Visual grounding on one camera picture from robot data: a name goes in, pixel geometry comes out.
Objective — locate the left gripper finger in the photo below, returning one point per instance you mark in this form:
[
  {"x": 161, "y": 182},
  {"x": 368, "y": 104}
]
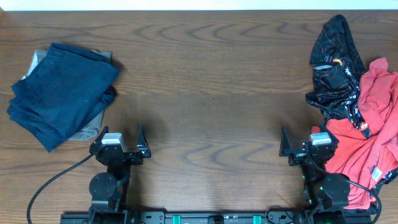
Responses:
[
  {"x": 98, "y": 140},
  {"x": 141, "y": 139}
]

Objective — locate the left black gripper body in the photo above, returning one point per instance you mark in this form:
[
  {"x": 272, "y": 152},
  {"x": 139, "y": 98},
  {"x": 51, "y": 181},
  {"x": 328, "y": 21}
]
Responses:
[{"x": 130, "y": 156}]

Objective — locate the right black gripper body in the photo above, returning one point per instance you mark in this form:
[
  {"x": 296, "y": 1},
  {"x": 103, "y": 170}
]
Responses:
[{"x": 298, "y": 155}]

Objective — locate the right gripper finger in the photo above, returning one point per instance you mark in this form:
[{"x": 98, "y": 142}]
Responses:
[
  {"x": 324, "y": 129},
  {"x": 285, "y": 143}
]

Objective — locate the red orange t-shirt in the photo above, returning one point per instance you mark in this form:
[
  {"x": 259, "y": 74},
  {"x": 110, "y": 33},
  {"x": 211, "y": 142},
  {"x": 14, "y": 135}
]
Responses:
[{"x": 367, "y": 160}]

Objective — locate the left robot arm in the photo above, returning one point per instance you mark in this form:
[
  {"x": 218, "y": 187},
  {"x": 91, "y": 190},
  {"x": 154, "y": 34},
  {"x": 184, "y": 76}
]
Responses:
[{"x": 109, "y": 189}]

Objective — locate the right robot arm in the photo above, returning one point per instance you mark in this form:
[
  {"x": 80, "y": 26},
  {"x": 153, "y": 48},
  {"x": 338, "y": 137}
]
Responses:
[{"x": 326, "y": 192}]

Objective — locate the folded grey garment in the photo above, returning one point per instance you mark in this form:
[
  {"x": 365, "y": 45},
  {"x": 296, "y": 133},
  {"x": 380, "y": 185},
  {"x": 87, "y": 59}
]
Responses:
[{"x": 93, "y": 127}]

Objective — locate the folded navy blue garment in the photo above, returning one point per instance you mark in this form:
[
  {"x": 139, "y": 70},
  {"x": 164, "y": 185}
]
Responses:
[{"x": 66, "y": 90}]

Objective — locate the black patterned shirt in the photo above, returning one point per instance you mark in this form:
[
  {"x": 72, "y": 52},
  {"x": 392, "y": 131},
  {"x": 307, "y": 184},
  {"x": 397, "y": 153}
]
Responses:
[{"x": 337, "y": 69}]

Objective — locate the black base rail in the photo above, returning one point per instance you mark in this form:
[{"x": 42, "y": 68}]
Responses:
[{"x": 270, "y": 216}]

